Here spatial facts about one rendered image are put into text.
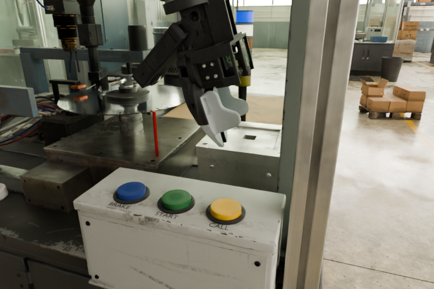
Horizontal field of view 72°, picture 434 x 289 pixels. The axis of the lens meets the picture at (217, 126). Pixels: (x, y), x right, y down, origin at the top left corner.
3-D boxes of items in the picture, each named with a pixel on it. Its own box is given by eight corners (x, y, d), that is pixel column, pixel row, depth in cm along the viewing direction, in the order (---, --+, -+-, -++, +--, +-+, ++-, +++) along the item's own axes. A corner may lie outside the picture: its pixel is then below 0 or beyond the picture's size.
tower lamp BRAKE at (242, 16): (254, 23, 78) (255, 11, 77) (251, 23, 74) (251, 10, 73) (237, 23, 79) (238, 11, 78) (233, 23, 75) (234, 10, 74)
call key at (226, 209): (244, 213, 40) (244, 200, 40) (236, 231, 37) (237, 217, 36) (216, 207, 41) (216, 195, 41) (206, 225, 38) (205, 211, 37)
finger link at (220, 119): (245, 153, 41) (229, 89, 38) (207, 156, 44) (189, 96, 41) (251, 143, 44) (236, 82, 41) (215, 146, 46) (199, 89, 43)
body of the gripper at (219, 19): (241, 90, 37) (214, -14, 32) (181, 99, 40) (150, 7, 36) (256, 72, 43) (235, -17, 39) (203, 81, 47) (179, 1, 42)
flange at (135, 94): (146, 89, 84) (146, 81, 83) (153, 99, 74) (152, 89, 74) (105, 93, 81) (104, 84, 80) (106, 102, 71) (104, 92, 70)
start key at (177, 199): (196, 204, 42) (195, 191, 42) (184, 220, 39) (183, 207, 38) (170, 199, 43) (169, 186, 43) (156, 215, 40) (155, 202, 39)
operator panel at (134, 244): (279, 275, 48) (286, 193, 43) (268, 340, 38) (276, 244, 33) (128, 238, 56) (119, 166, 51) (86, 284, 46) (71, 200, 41)
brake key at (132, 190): (152, 195, 44) (150, 183, 44) (137, 210, 41) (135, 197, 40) (128, 191, 45) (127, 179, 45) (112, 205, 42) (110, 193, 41)
